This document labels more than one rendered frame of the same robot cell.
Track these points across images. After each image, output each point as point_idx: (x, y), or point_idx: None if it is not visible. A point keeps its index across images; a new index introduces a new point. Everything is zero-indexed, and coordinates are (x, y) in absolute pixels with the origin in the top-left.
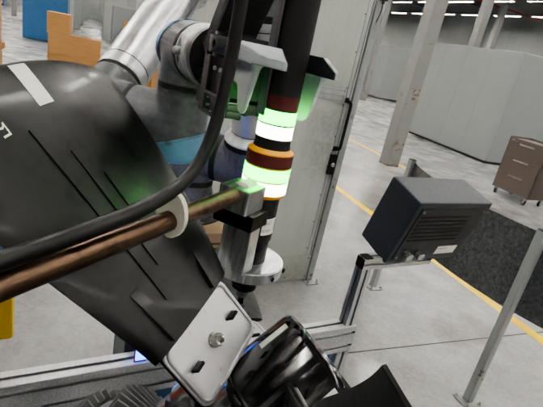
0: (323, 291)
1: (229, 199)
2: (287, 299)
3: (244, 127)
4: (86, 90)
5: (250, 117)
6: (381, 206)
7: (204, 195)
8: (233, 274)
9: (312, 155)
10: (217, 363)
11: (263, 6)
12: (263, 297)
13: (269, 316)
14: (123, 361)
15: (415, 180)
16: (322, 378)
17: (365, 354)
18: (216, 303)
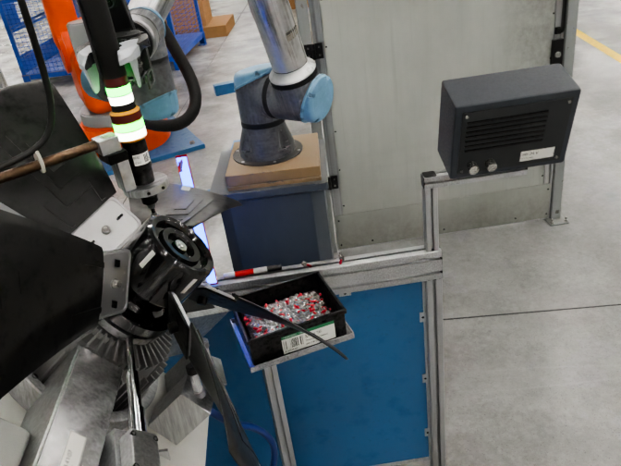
0: (574, 231)
1: (86, 148)
2: (516, 245)
3: (275, 63)
4: (22, 99)
5: (275, 53)
6: (441, 116)
7: (273, 134)
8: (126, 192)
9: (522, 47)
10: (108, 242)
11: (119, 10)
12: (482, 245)
13: (484, 266)
14: None
15: (471, 79)
16: (146, 245)
17: (614, 310)
18: (108, 209)
